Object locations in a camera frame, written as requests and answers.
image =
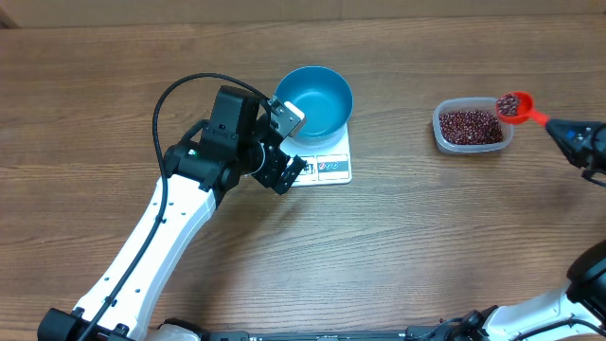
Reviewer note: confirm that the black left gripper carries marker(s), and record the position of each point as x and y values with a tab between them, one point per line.
279	161

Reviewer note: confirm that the orange scoop with blue handle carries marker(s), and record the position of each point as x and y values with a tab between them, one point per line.
526	111

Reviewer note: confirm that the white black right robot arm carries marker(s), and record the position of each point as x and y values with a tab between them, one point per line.
578	307

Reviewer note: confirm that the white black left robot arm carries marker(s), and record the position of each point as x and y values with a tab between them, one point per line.
242	137

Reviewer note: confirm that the white digital kitchen scale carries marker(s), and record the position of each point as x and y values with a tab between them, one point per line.
328	160

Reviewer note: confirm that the blue metal bowl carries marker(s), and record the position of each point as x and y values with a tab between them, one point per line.
323	95

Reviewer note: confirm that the red beans in scoop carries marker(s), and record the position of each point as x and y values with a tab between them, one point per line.
508	105

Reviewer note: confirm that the red beans in container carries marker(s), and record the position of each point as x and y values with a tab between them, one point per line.
475	127

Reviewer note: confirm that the clear plastic container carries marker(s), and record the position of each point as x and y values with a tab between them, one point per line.
468	104

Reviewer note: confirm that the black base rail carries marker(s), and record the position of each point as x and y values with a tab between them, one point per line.
326	334

